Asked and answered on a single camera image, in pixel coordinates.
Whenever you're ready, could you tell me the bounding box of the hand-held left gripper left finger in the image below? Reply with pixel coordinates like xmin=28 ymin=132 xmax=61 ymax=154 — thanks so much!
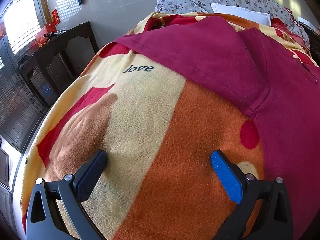
xmin=26 ymin=149 xmax=108 ymax=240

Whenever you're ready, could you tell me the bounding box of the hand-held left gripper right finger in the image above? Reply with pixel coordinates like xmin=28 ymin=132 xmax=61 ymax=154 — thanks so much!
xmin=210 ymin=149 xmax=293 ymax=240

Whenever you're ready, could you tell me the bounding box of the maroon garment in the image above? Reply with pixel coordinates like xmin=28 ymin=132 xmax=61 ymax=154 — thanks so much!
xmin=114 ymin=17 xmax=320 ymax=240

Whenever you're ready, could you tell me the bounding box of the printed fleece blanket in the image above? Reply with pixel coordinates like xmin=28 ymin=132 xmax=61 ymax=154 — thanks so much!
xmin=21 ymin=11 xmax=319 ymax=240

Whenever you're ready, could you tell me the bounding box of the dark wooden cabinet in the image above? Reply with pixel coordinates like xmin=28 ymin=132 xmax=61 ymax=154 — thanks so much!
xmin=18 ymin=21 xmax=100 ymax=108

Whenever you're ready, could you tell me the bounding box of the red gift box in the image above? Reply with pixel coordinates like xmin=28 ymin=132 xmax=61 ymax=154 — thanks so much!
xmin=36 ymin=24 xmax=57 ymax=47

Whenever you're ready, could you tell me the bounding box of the white pillow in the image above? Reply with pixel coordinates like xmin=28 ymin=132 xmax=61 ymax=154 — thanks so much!
xmin=211 ymin=3 xmax=272 ymax=26

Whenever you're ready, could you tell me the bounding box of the red lace pillow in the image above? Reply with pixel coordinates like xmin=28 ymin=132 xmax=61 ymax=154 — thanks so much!
xmin=270 ymin=7 xmax=304 ymax=38

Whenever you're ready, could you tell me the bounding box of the dark wooden headboard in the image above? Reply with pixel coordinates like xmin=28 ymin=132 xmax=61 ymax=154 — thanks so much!
xmin=299 ymin=17 xmax=320 ymax=60

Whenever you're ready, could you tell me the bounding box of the window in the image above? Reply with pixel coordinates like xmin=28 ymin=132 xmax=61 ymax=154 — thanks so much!
xmin=0 ymin=0 xmax=42 ymax=55

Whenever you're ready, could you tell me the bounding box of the red wall decoration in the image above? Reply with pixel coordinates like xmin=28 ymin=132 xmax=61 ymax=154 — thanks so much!
xmin=51 ymin=9 xmax=61 ymax=26

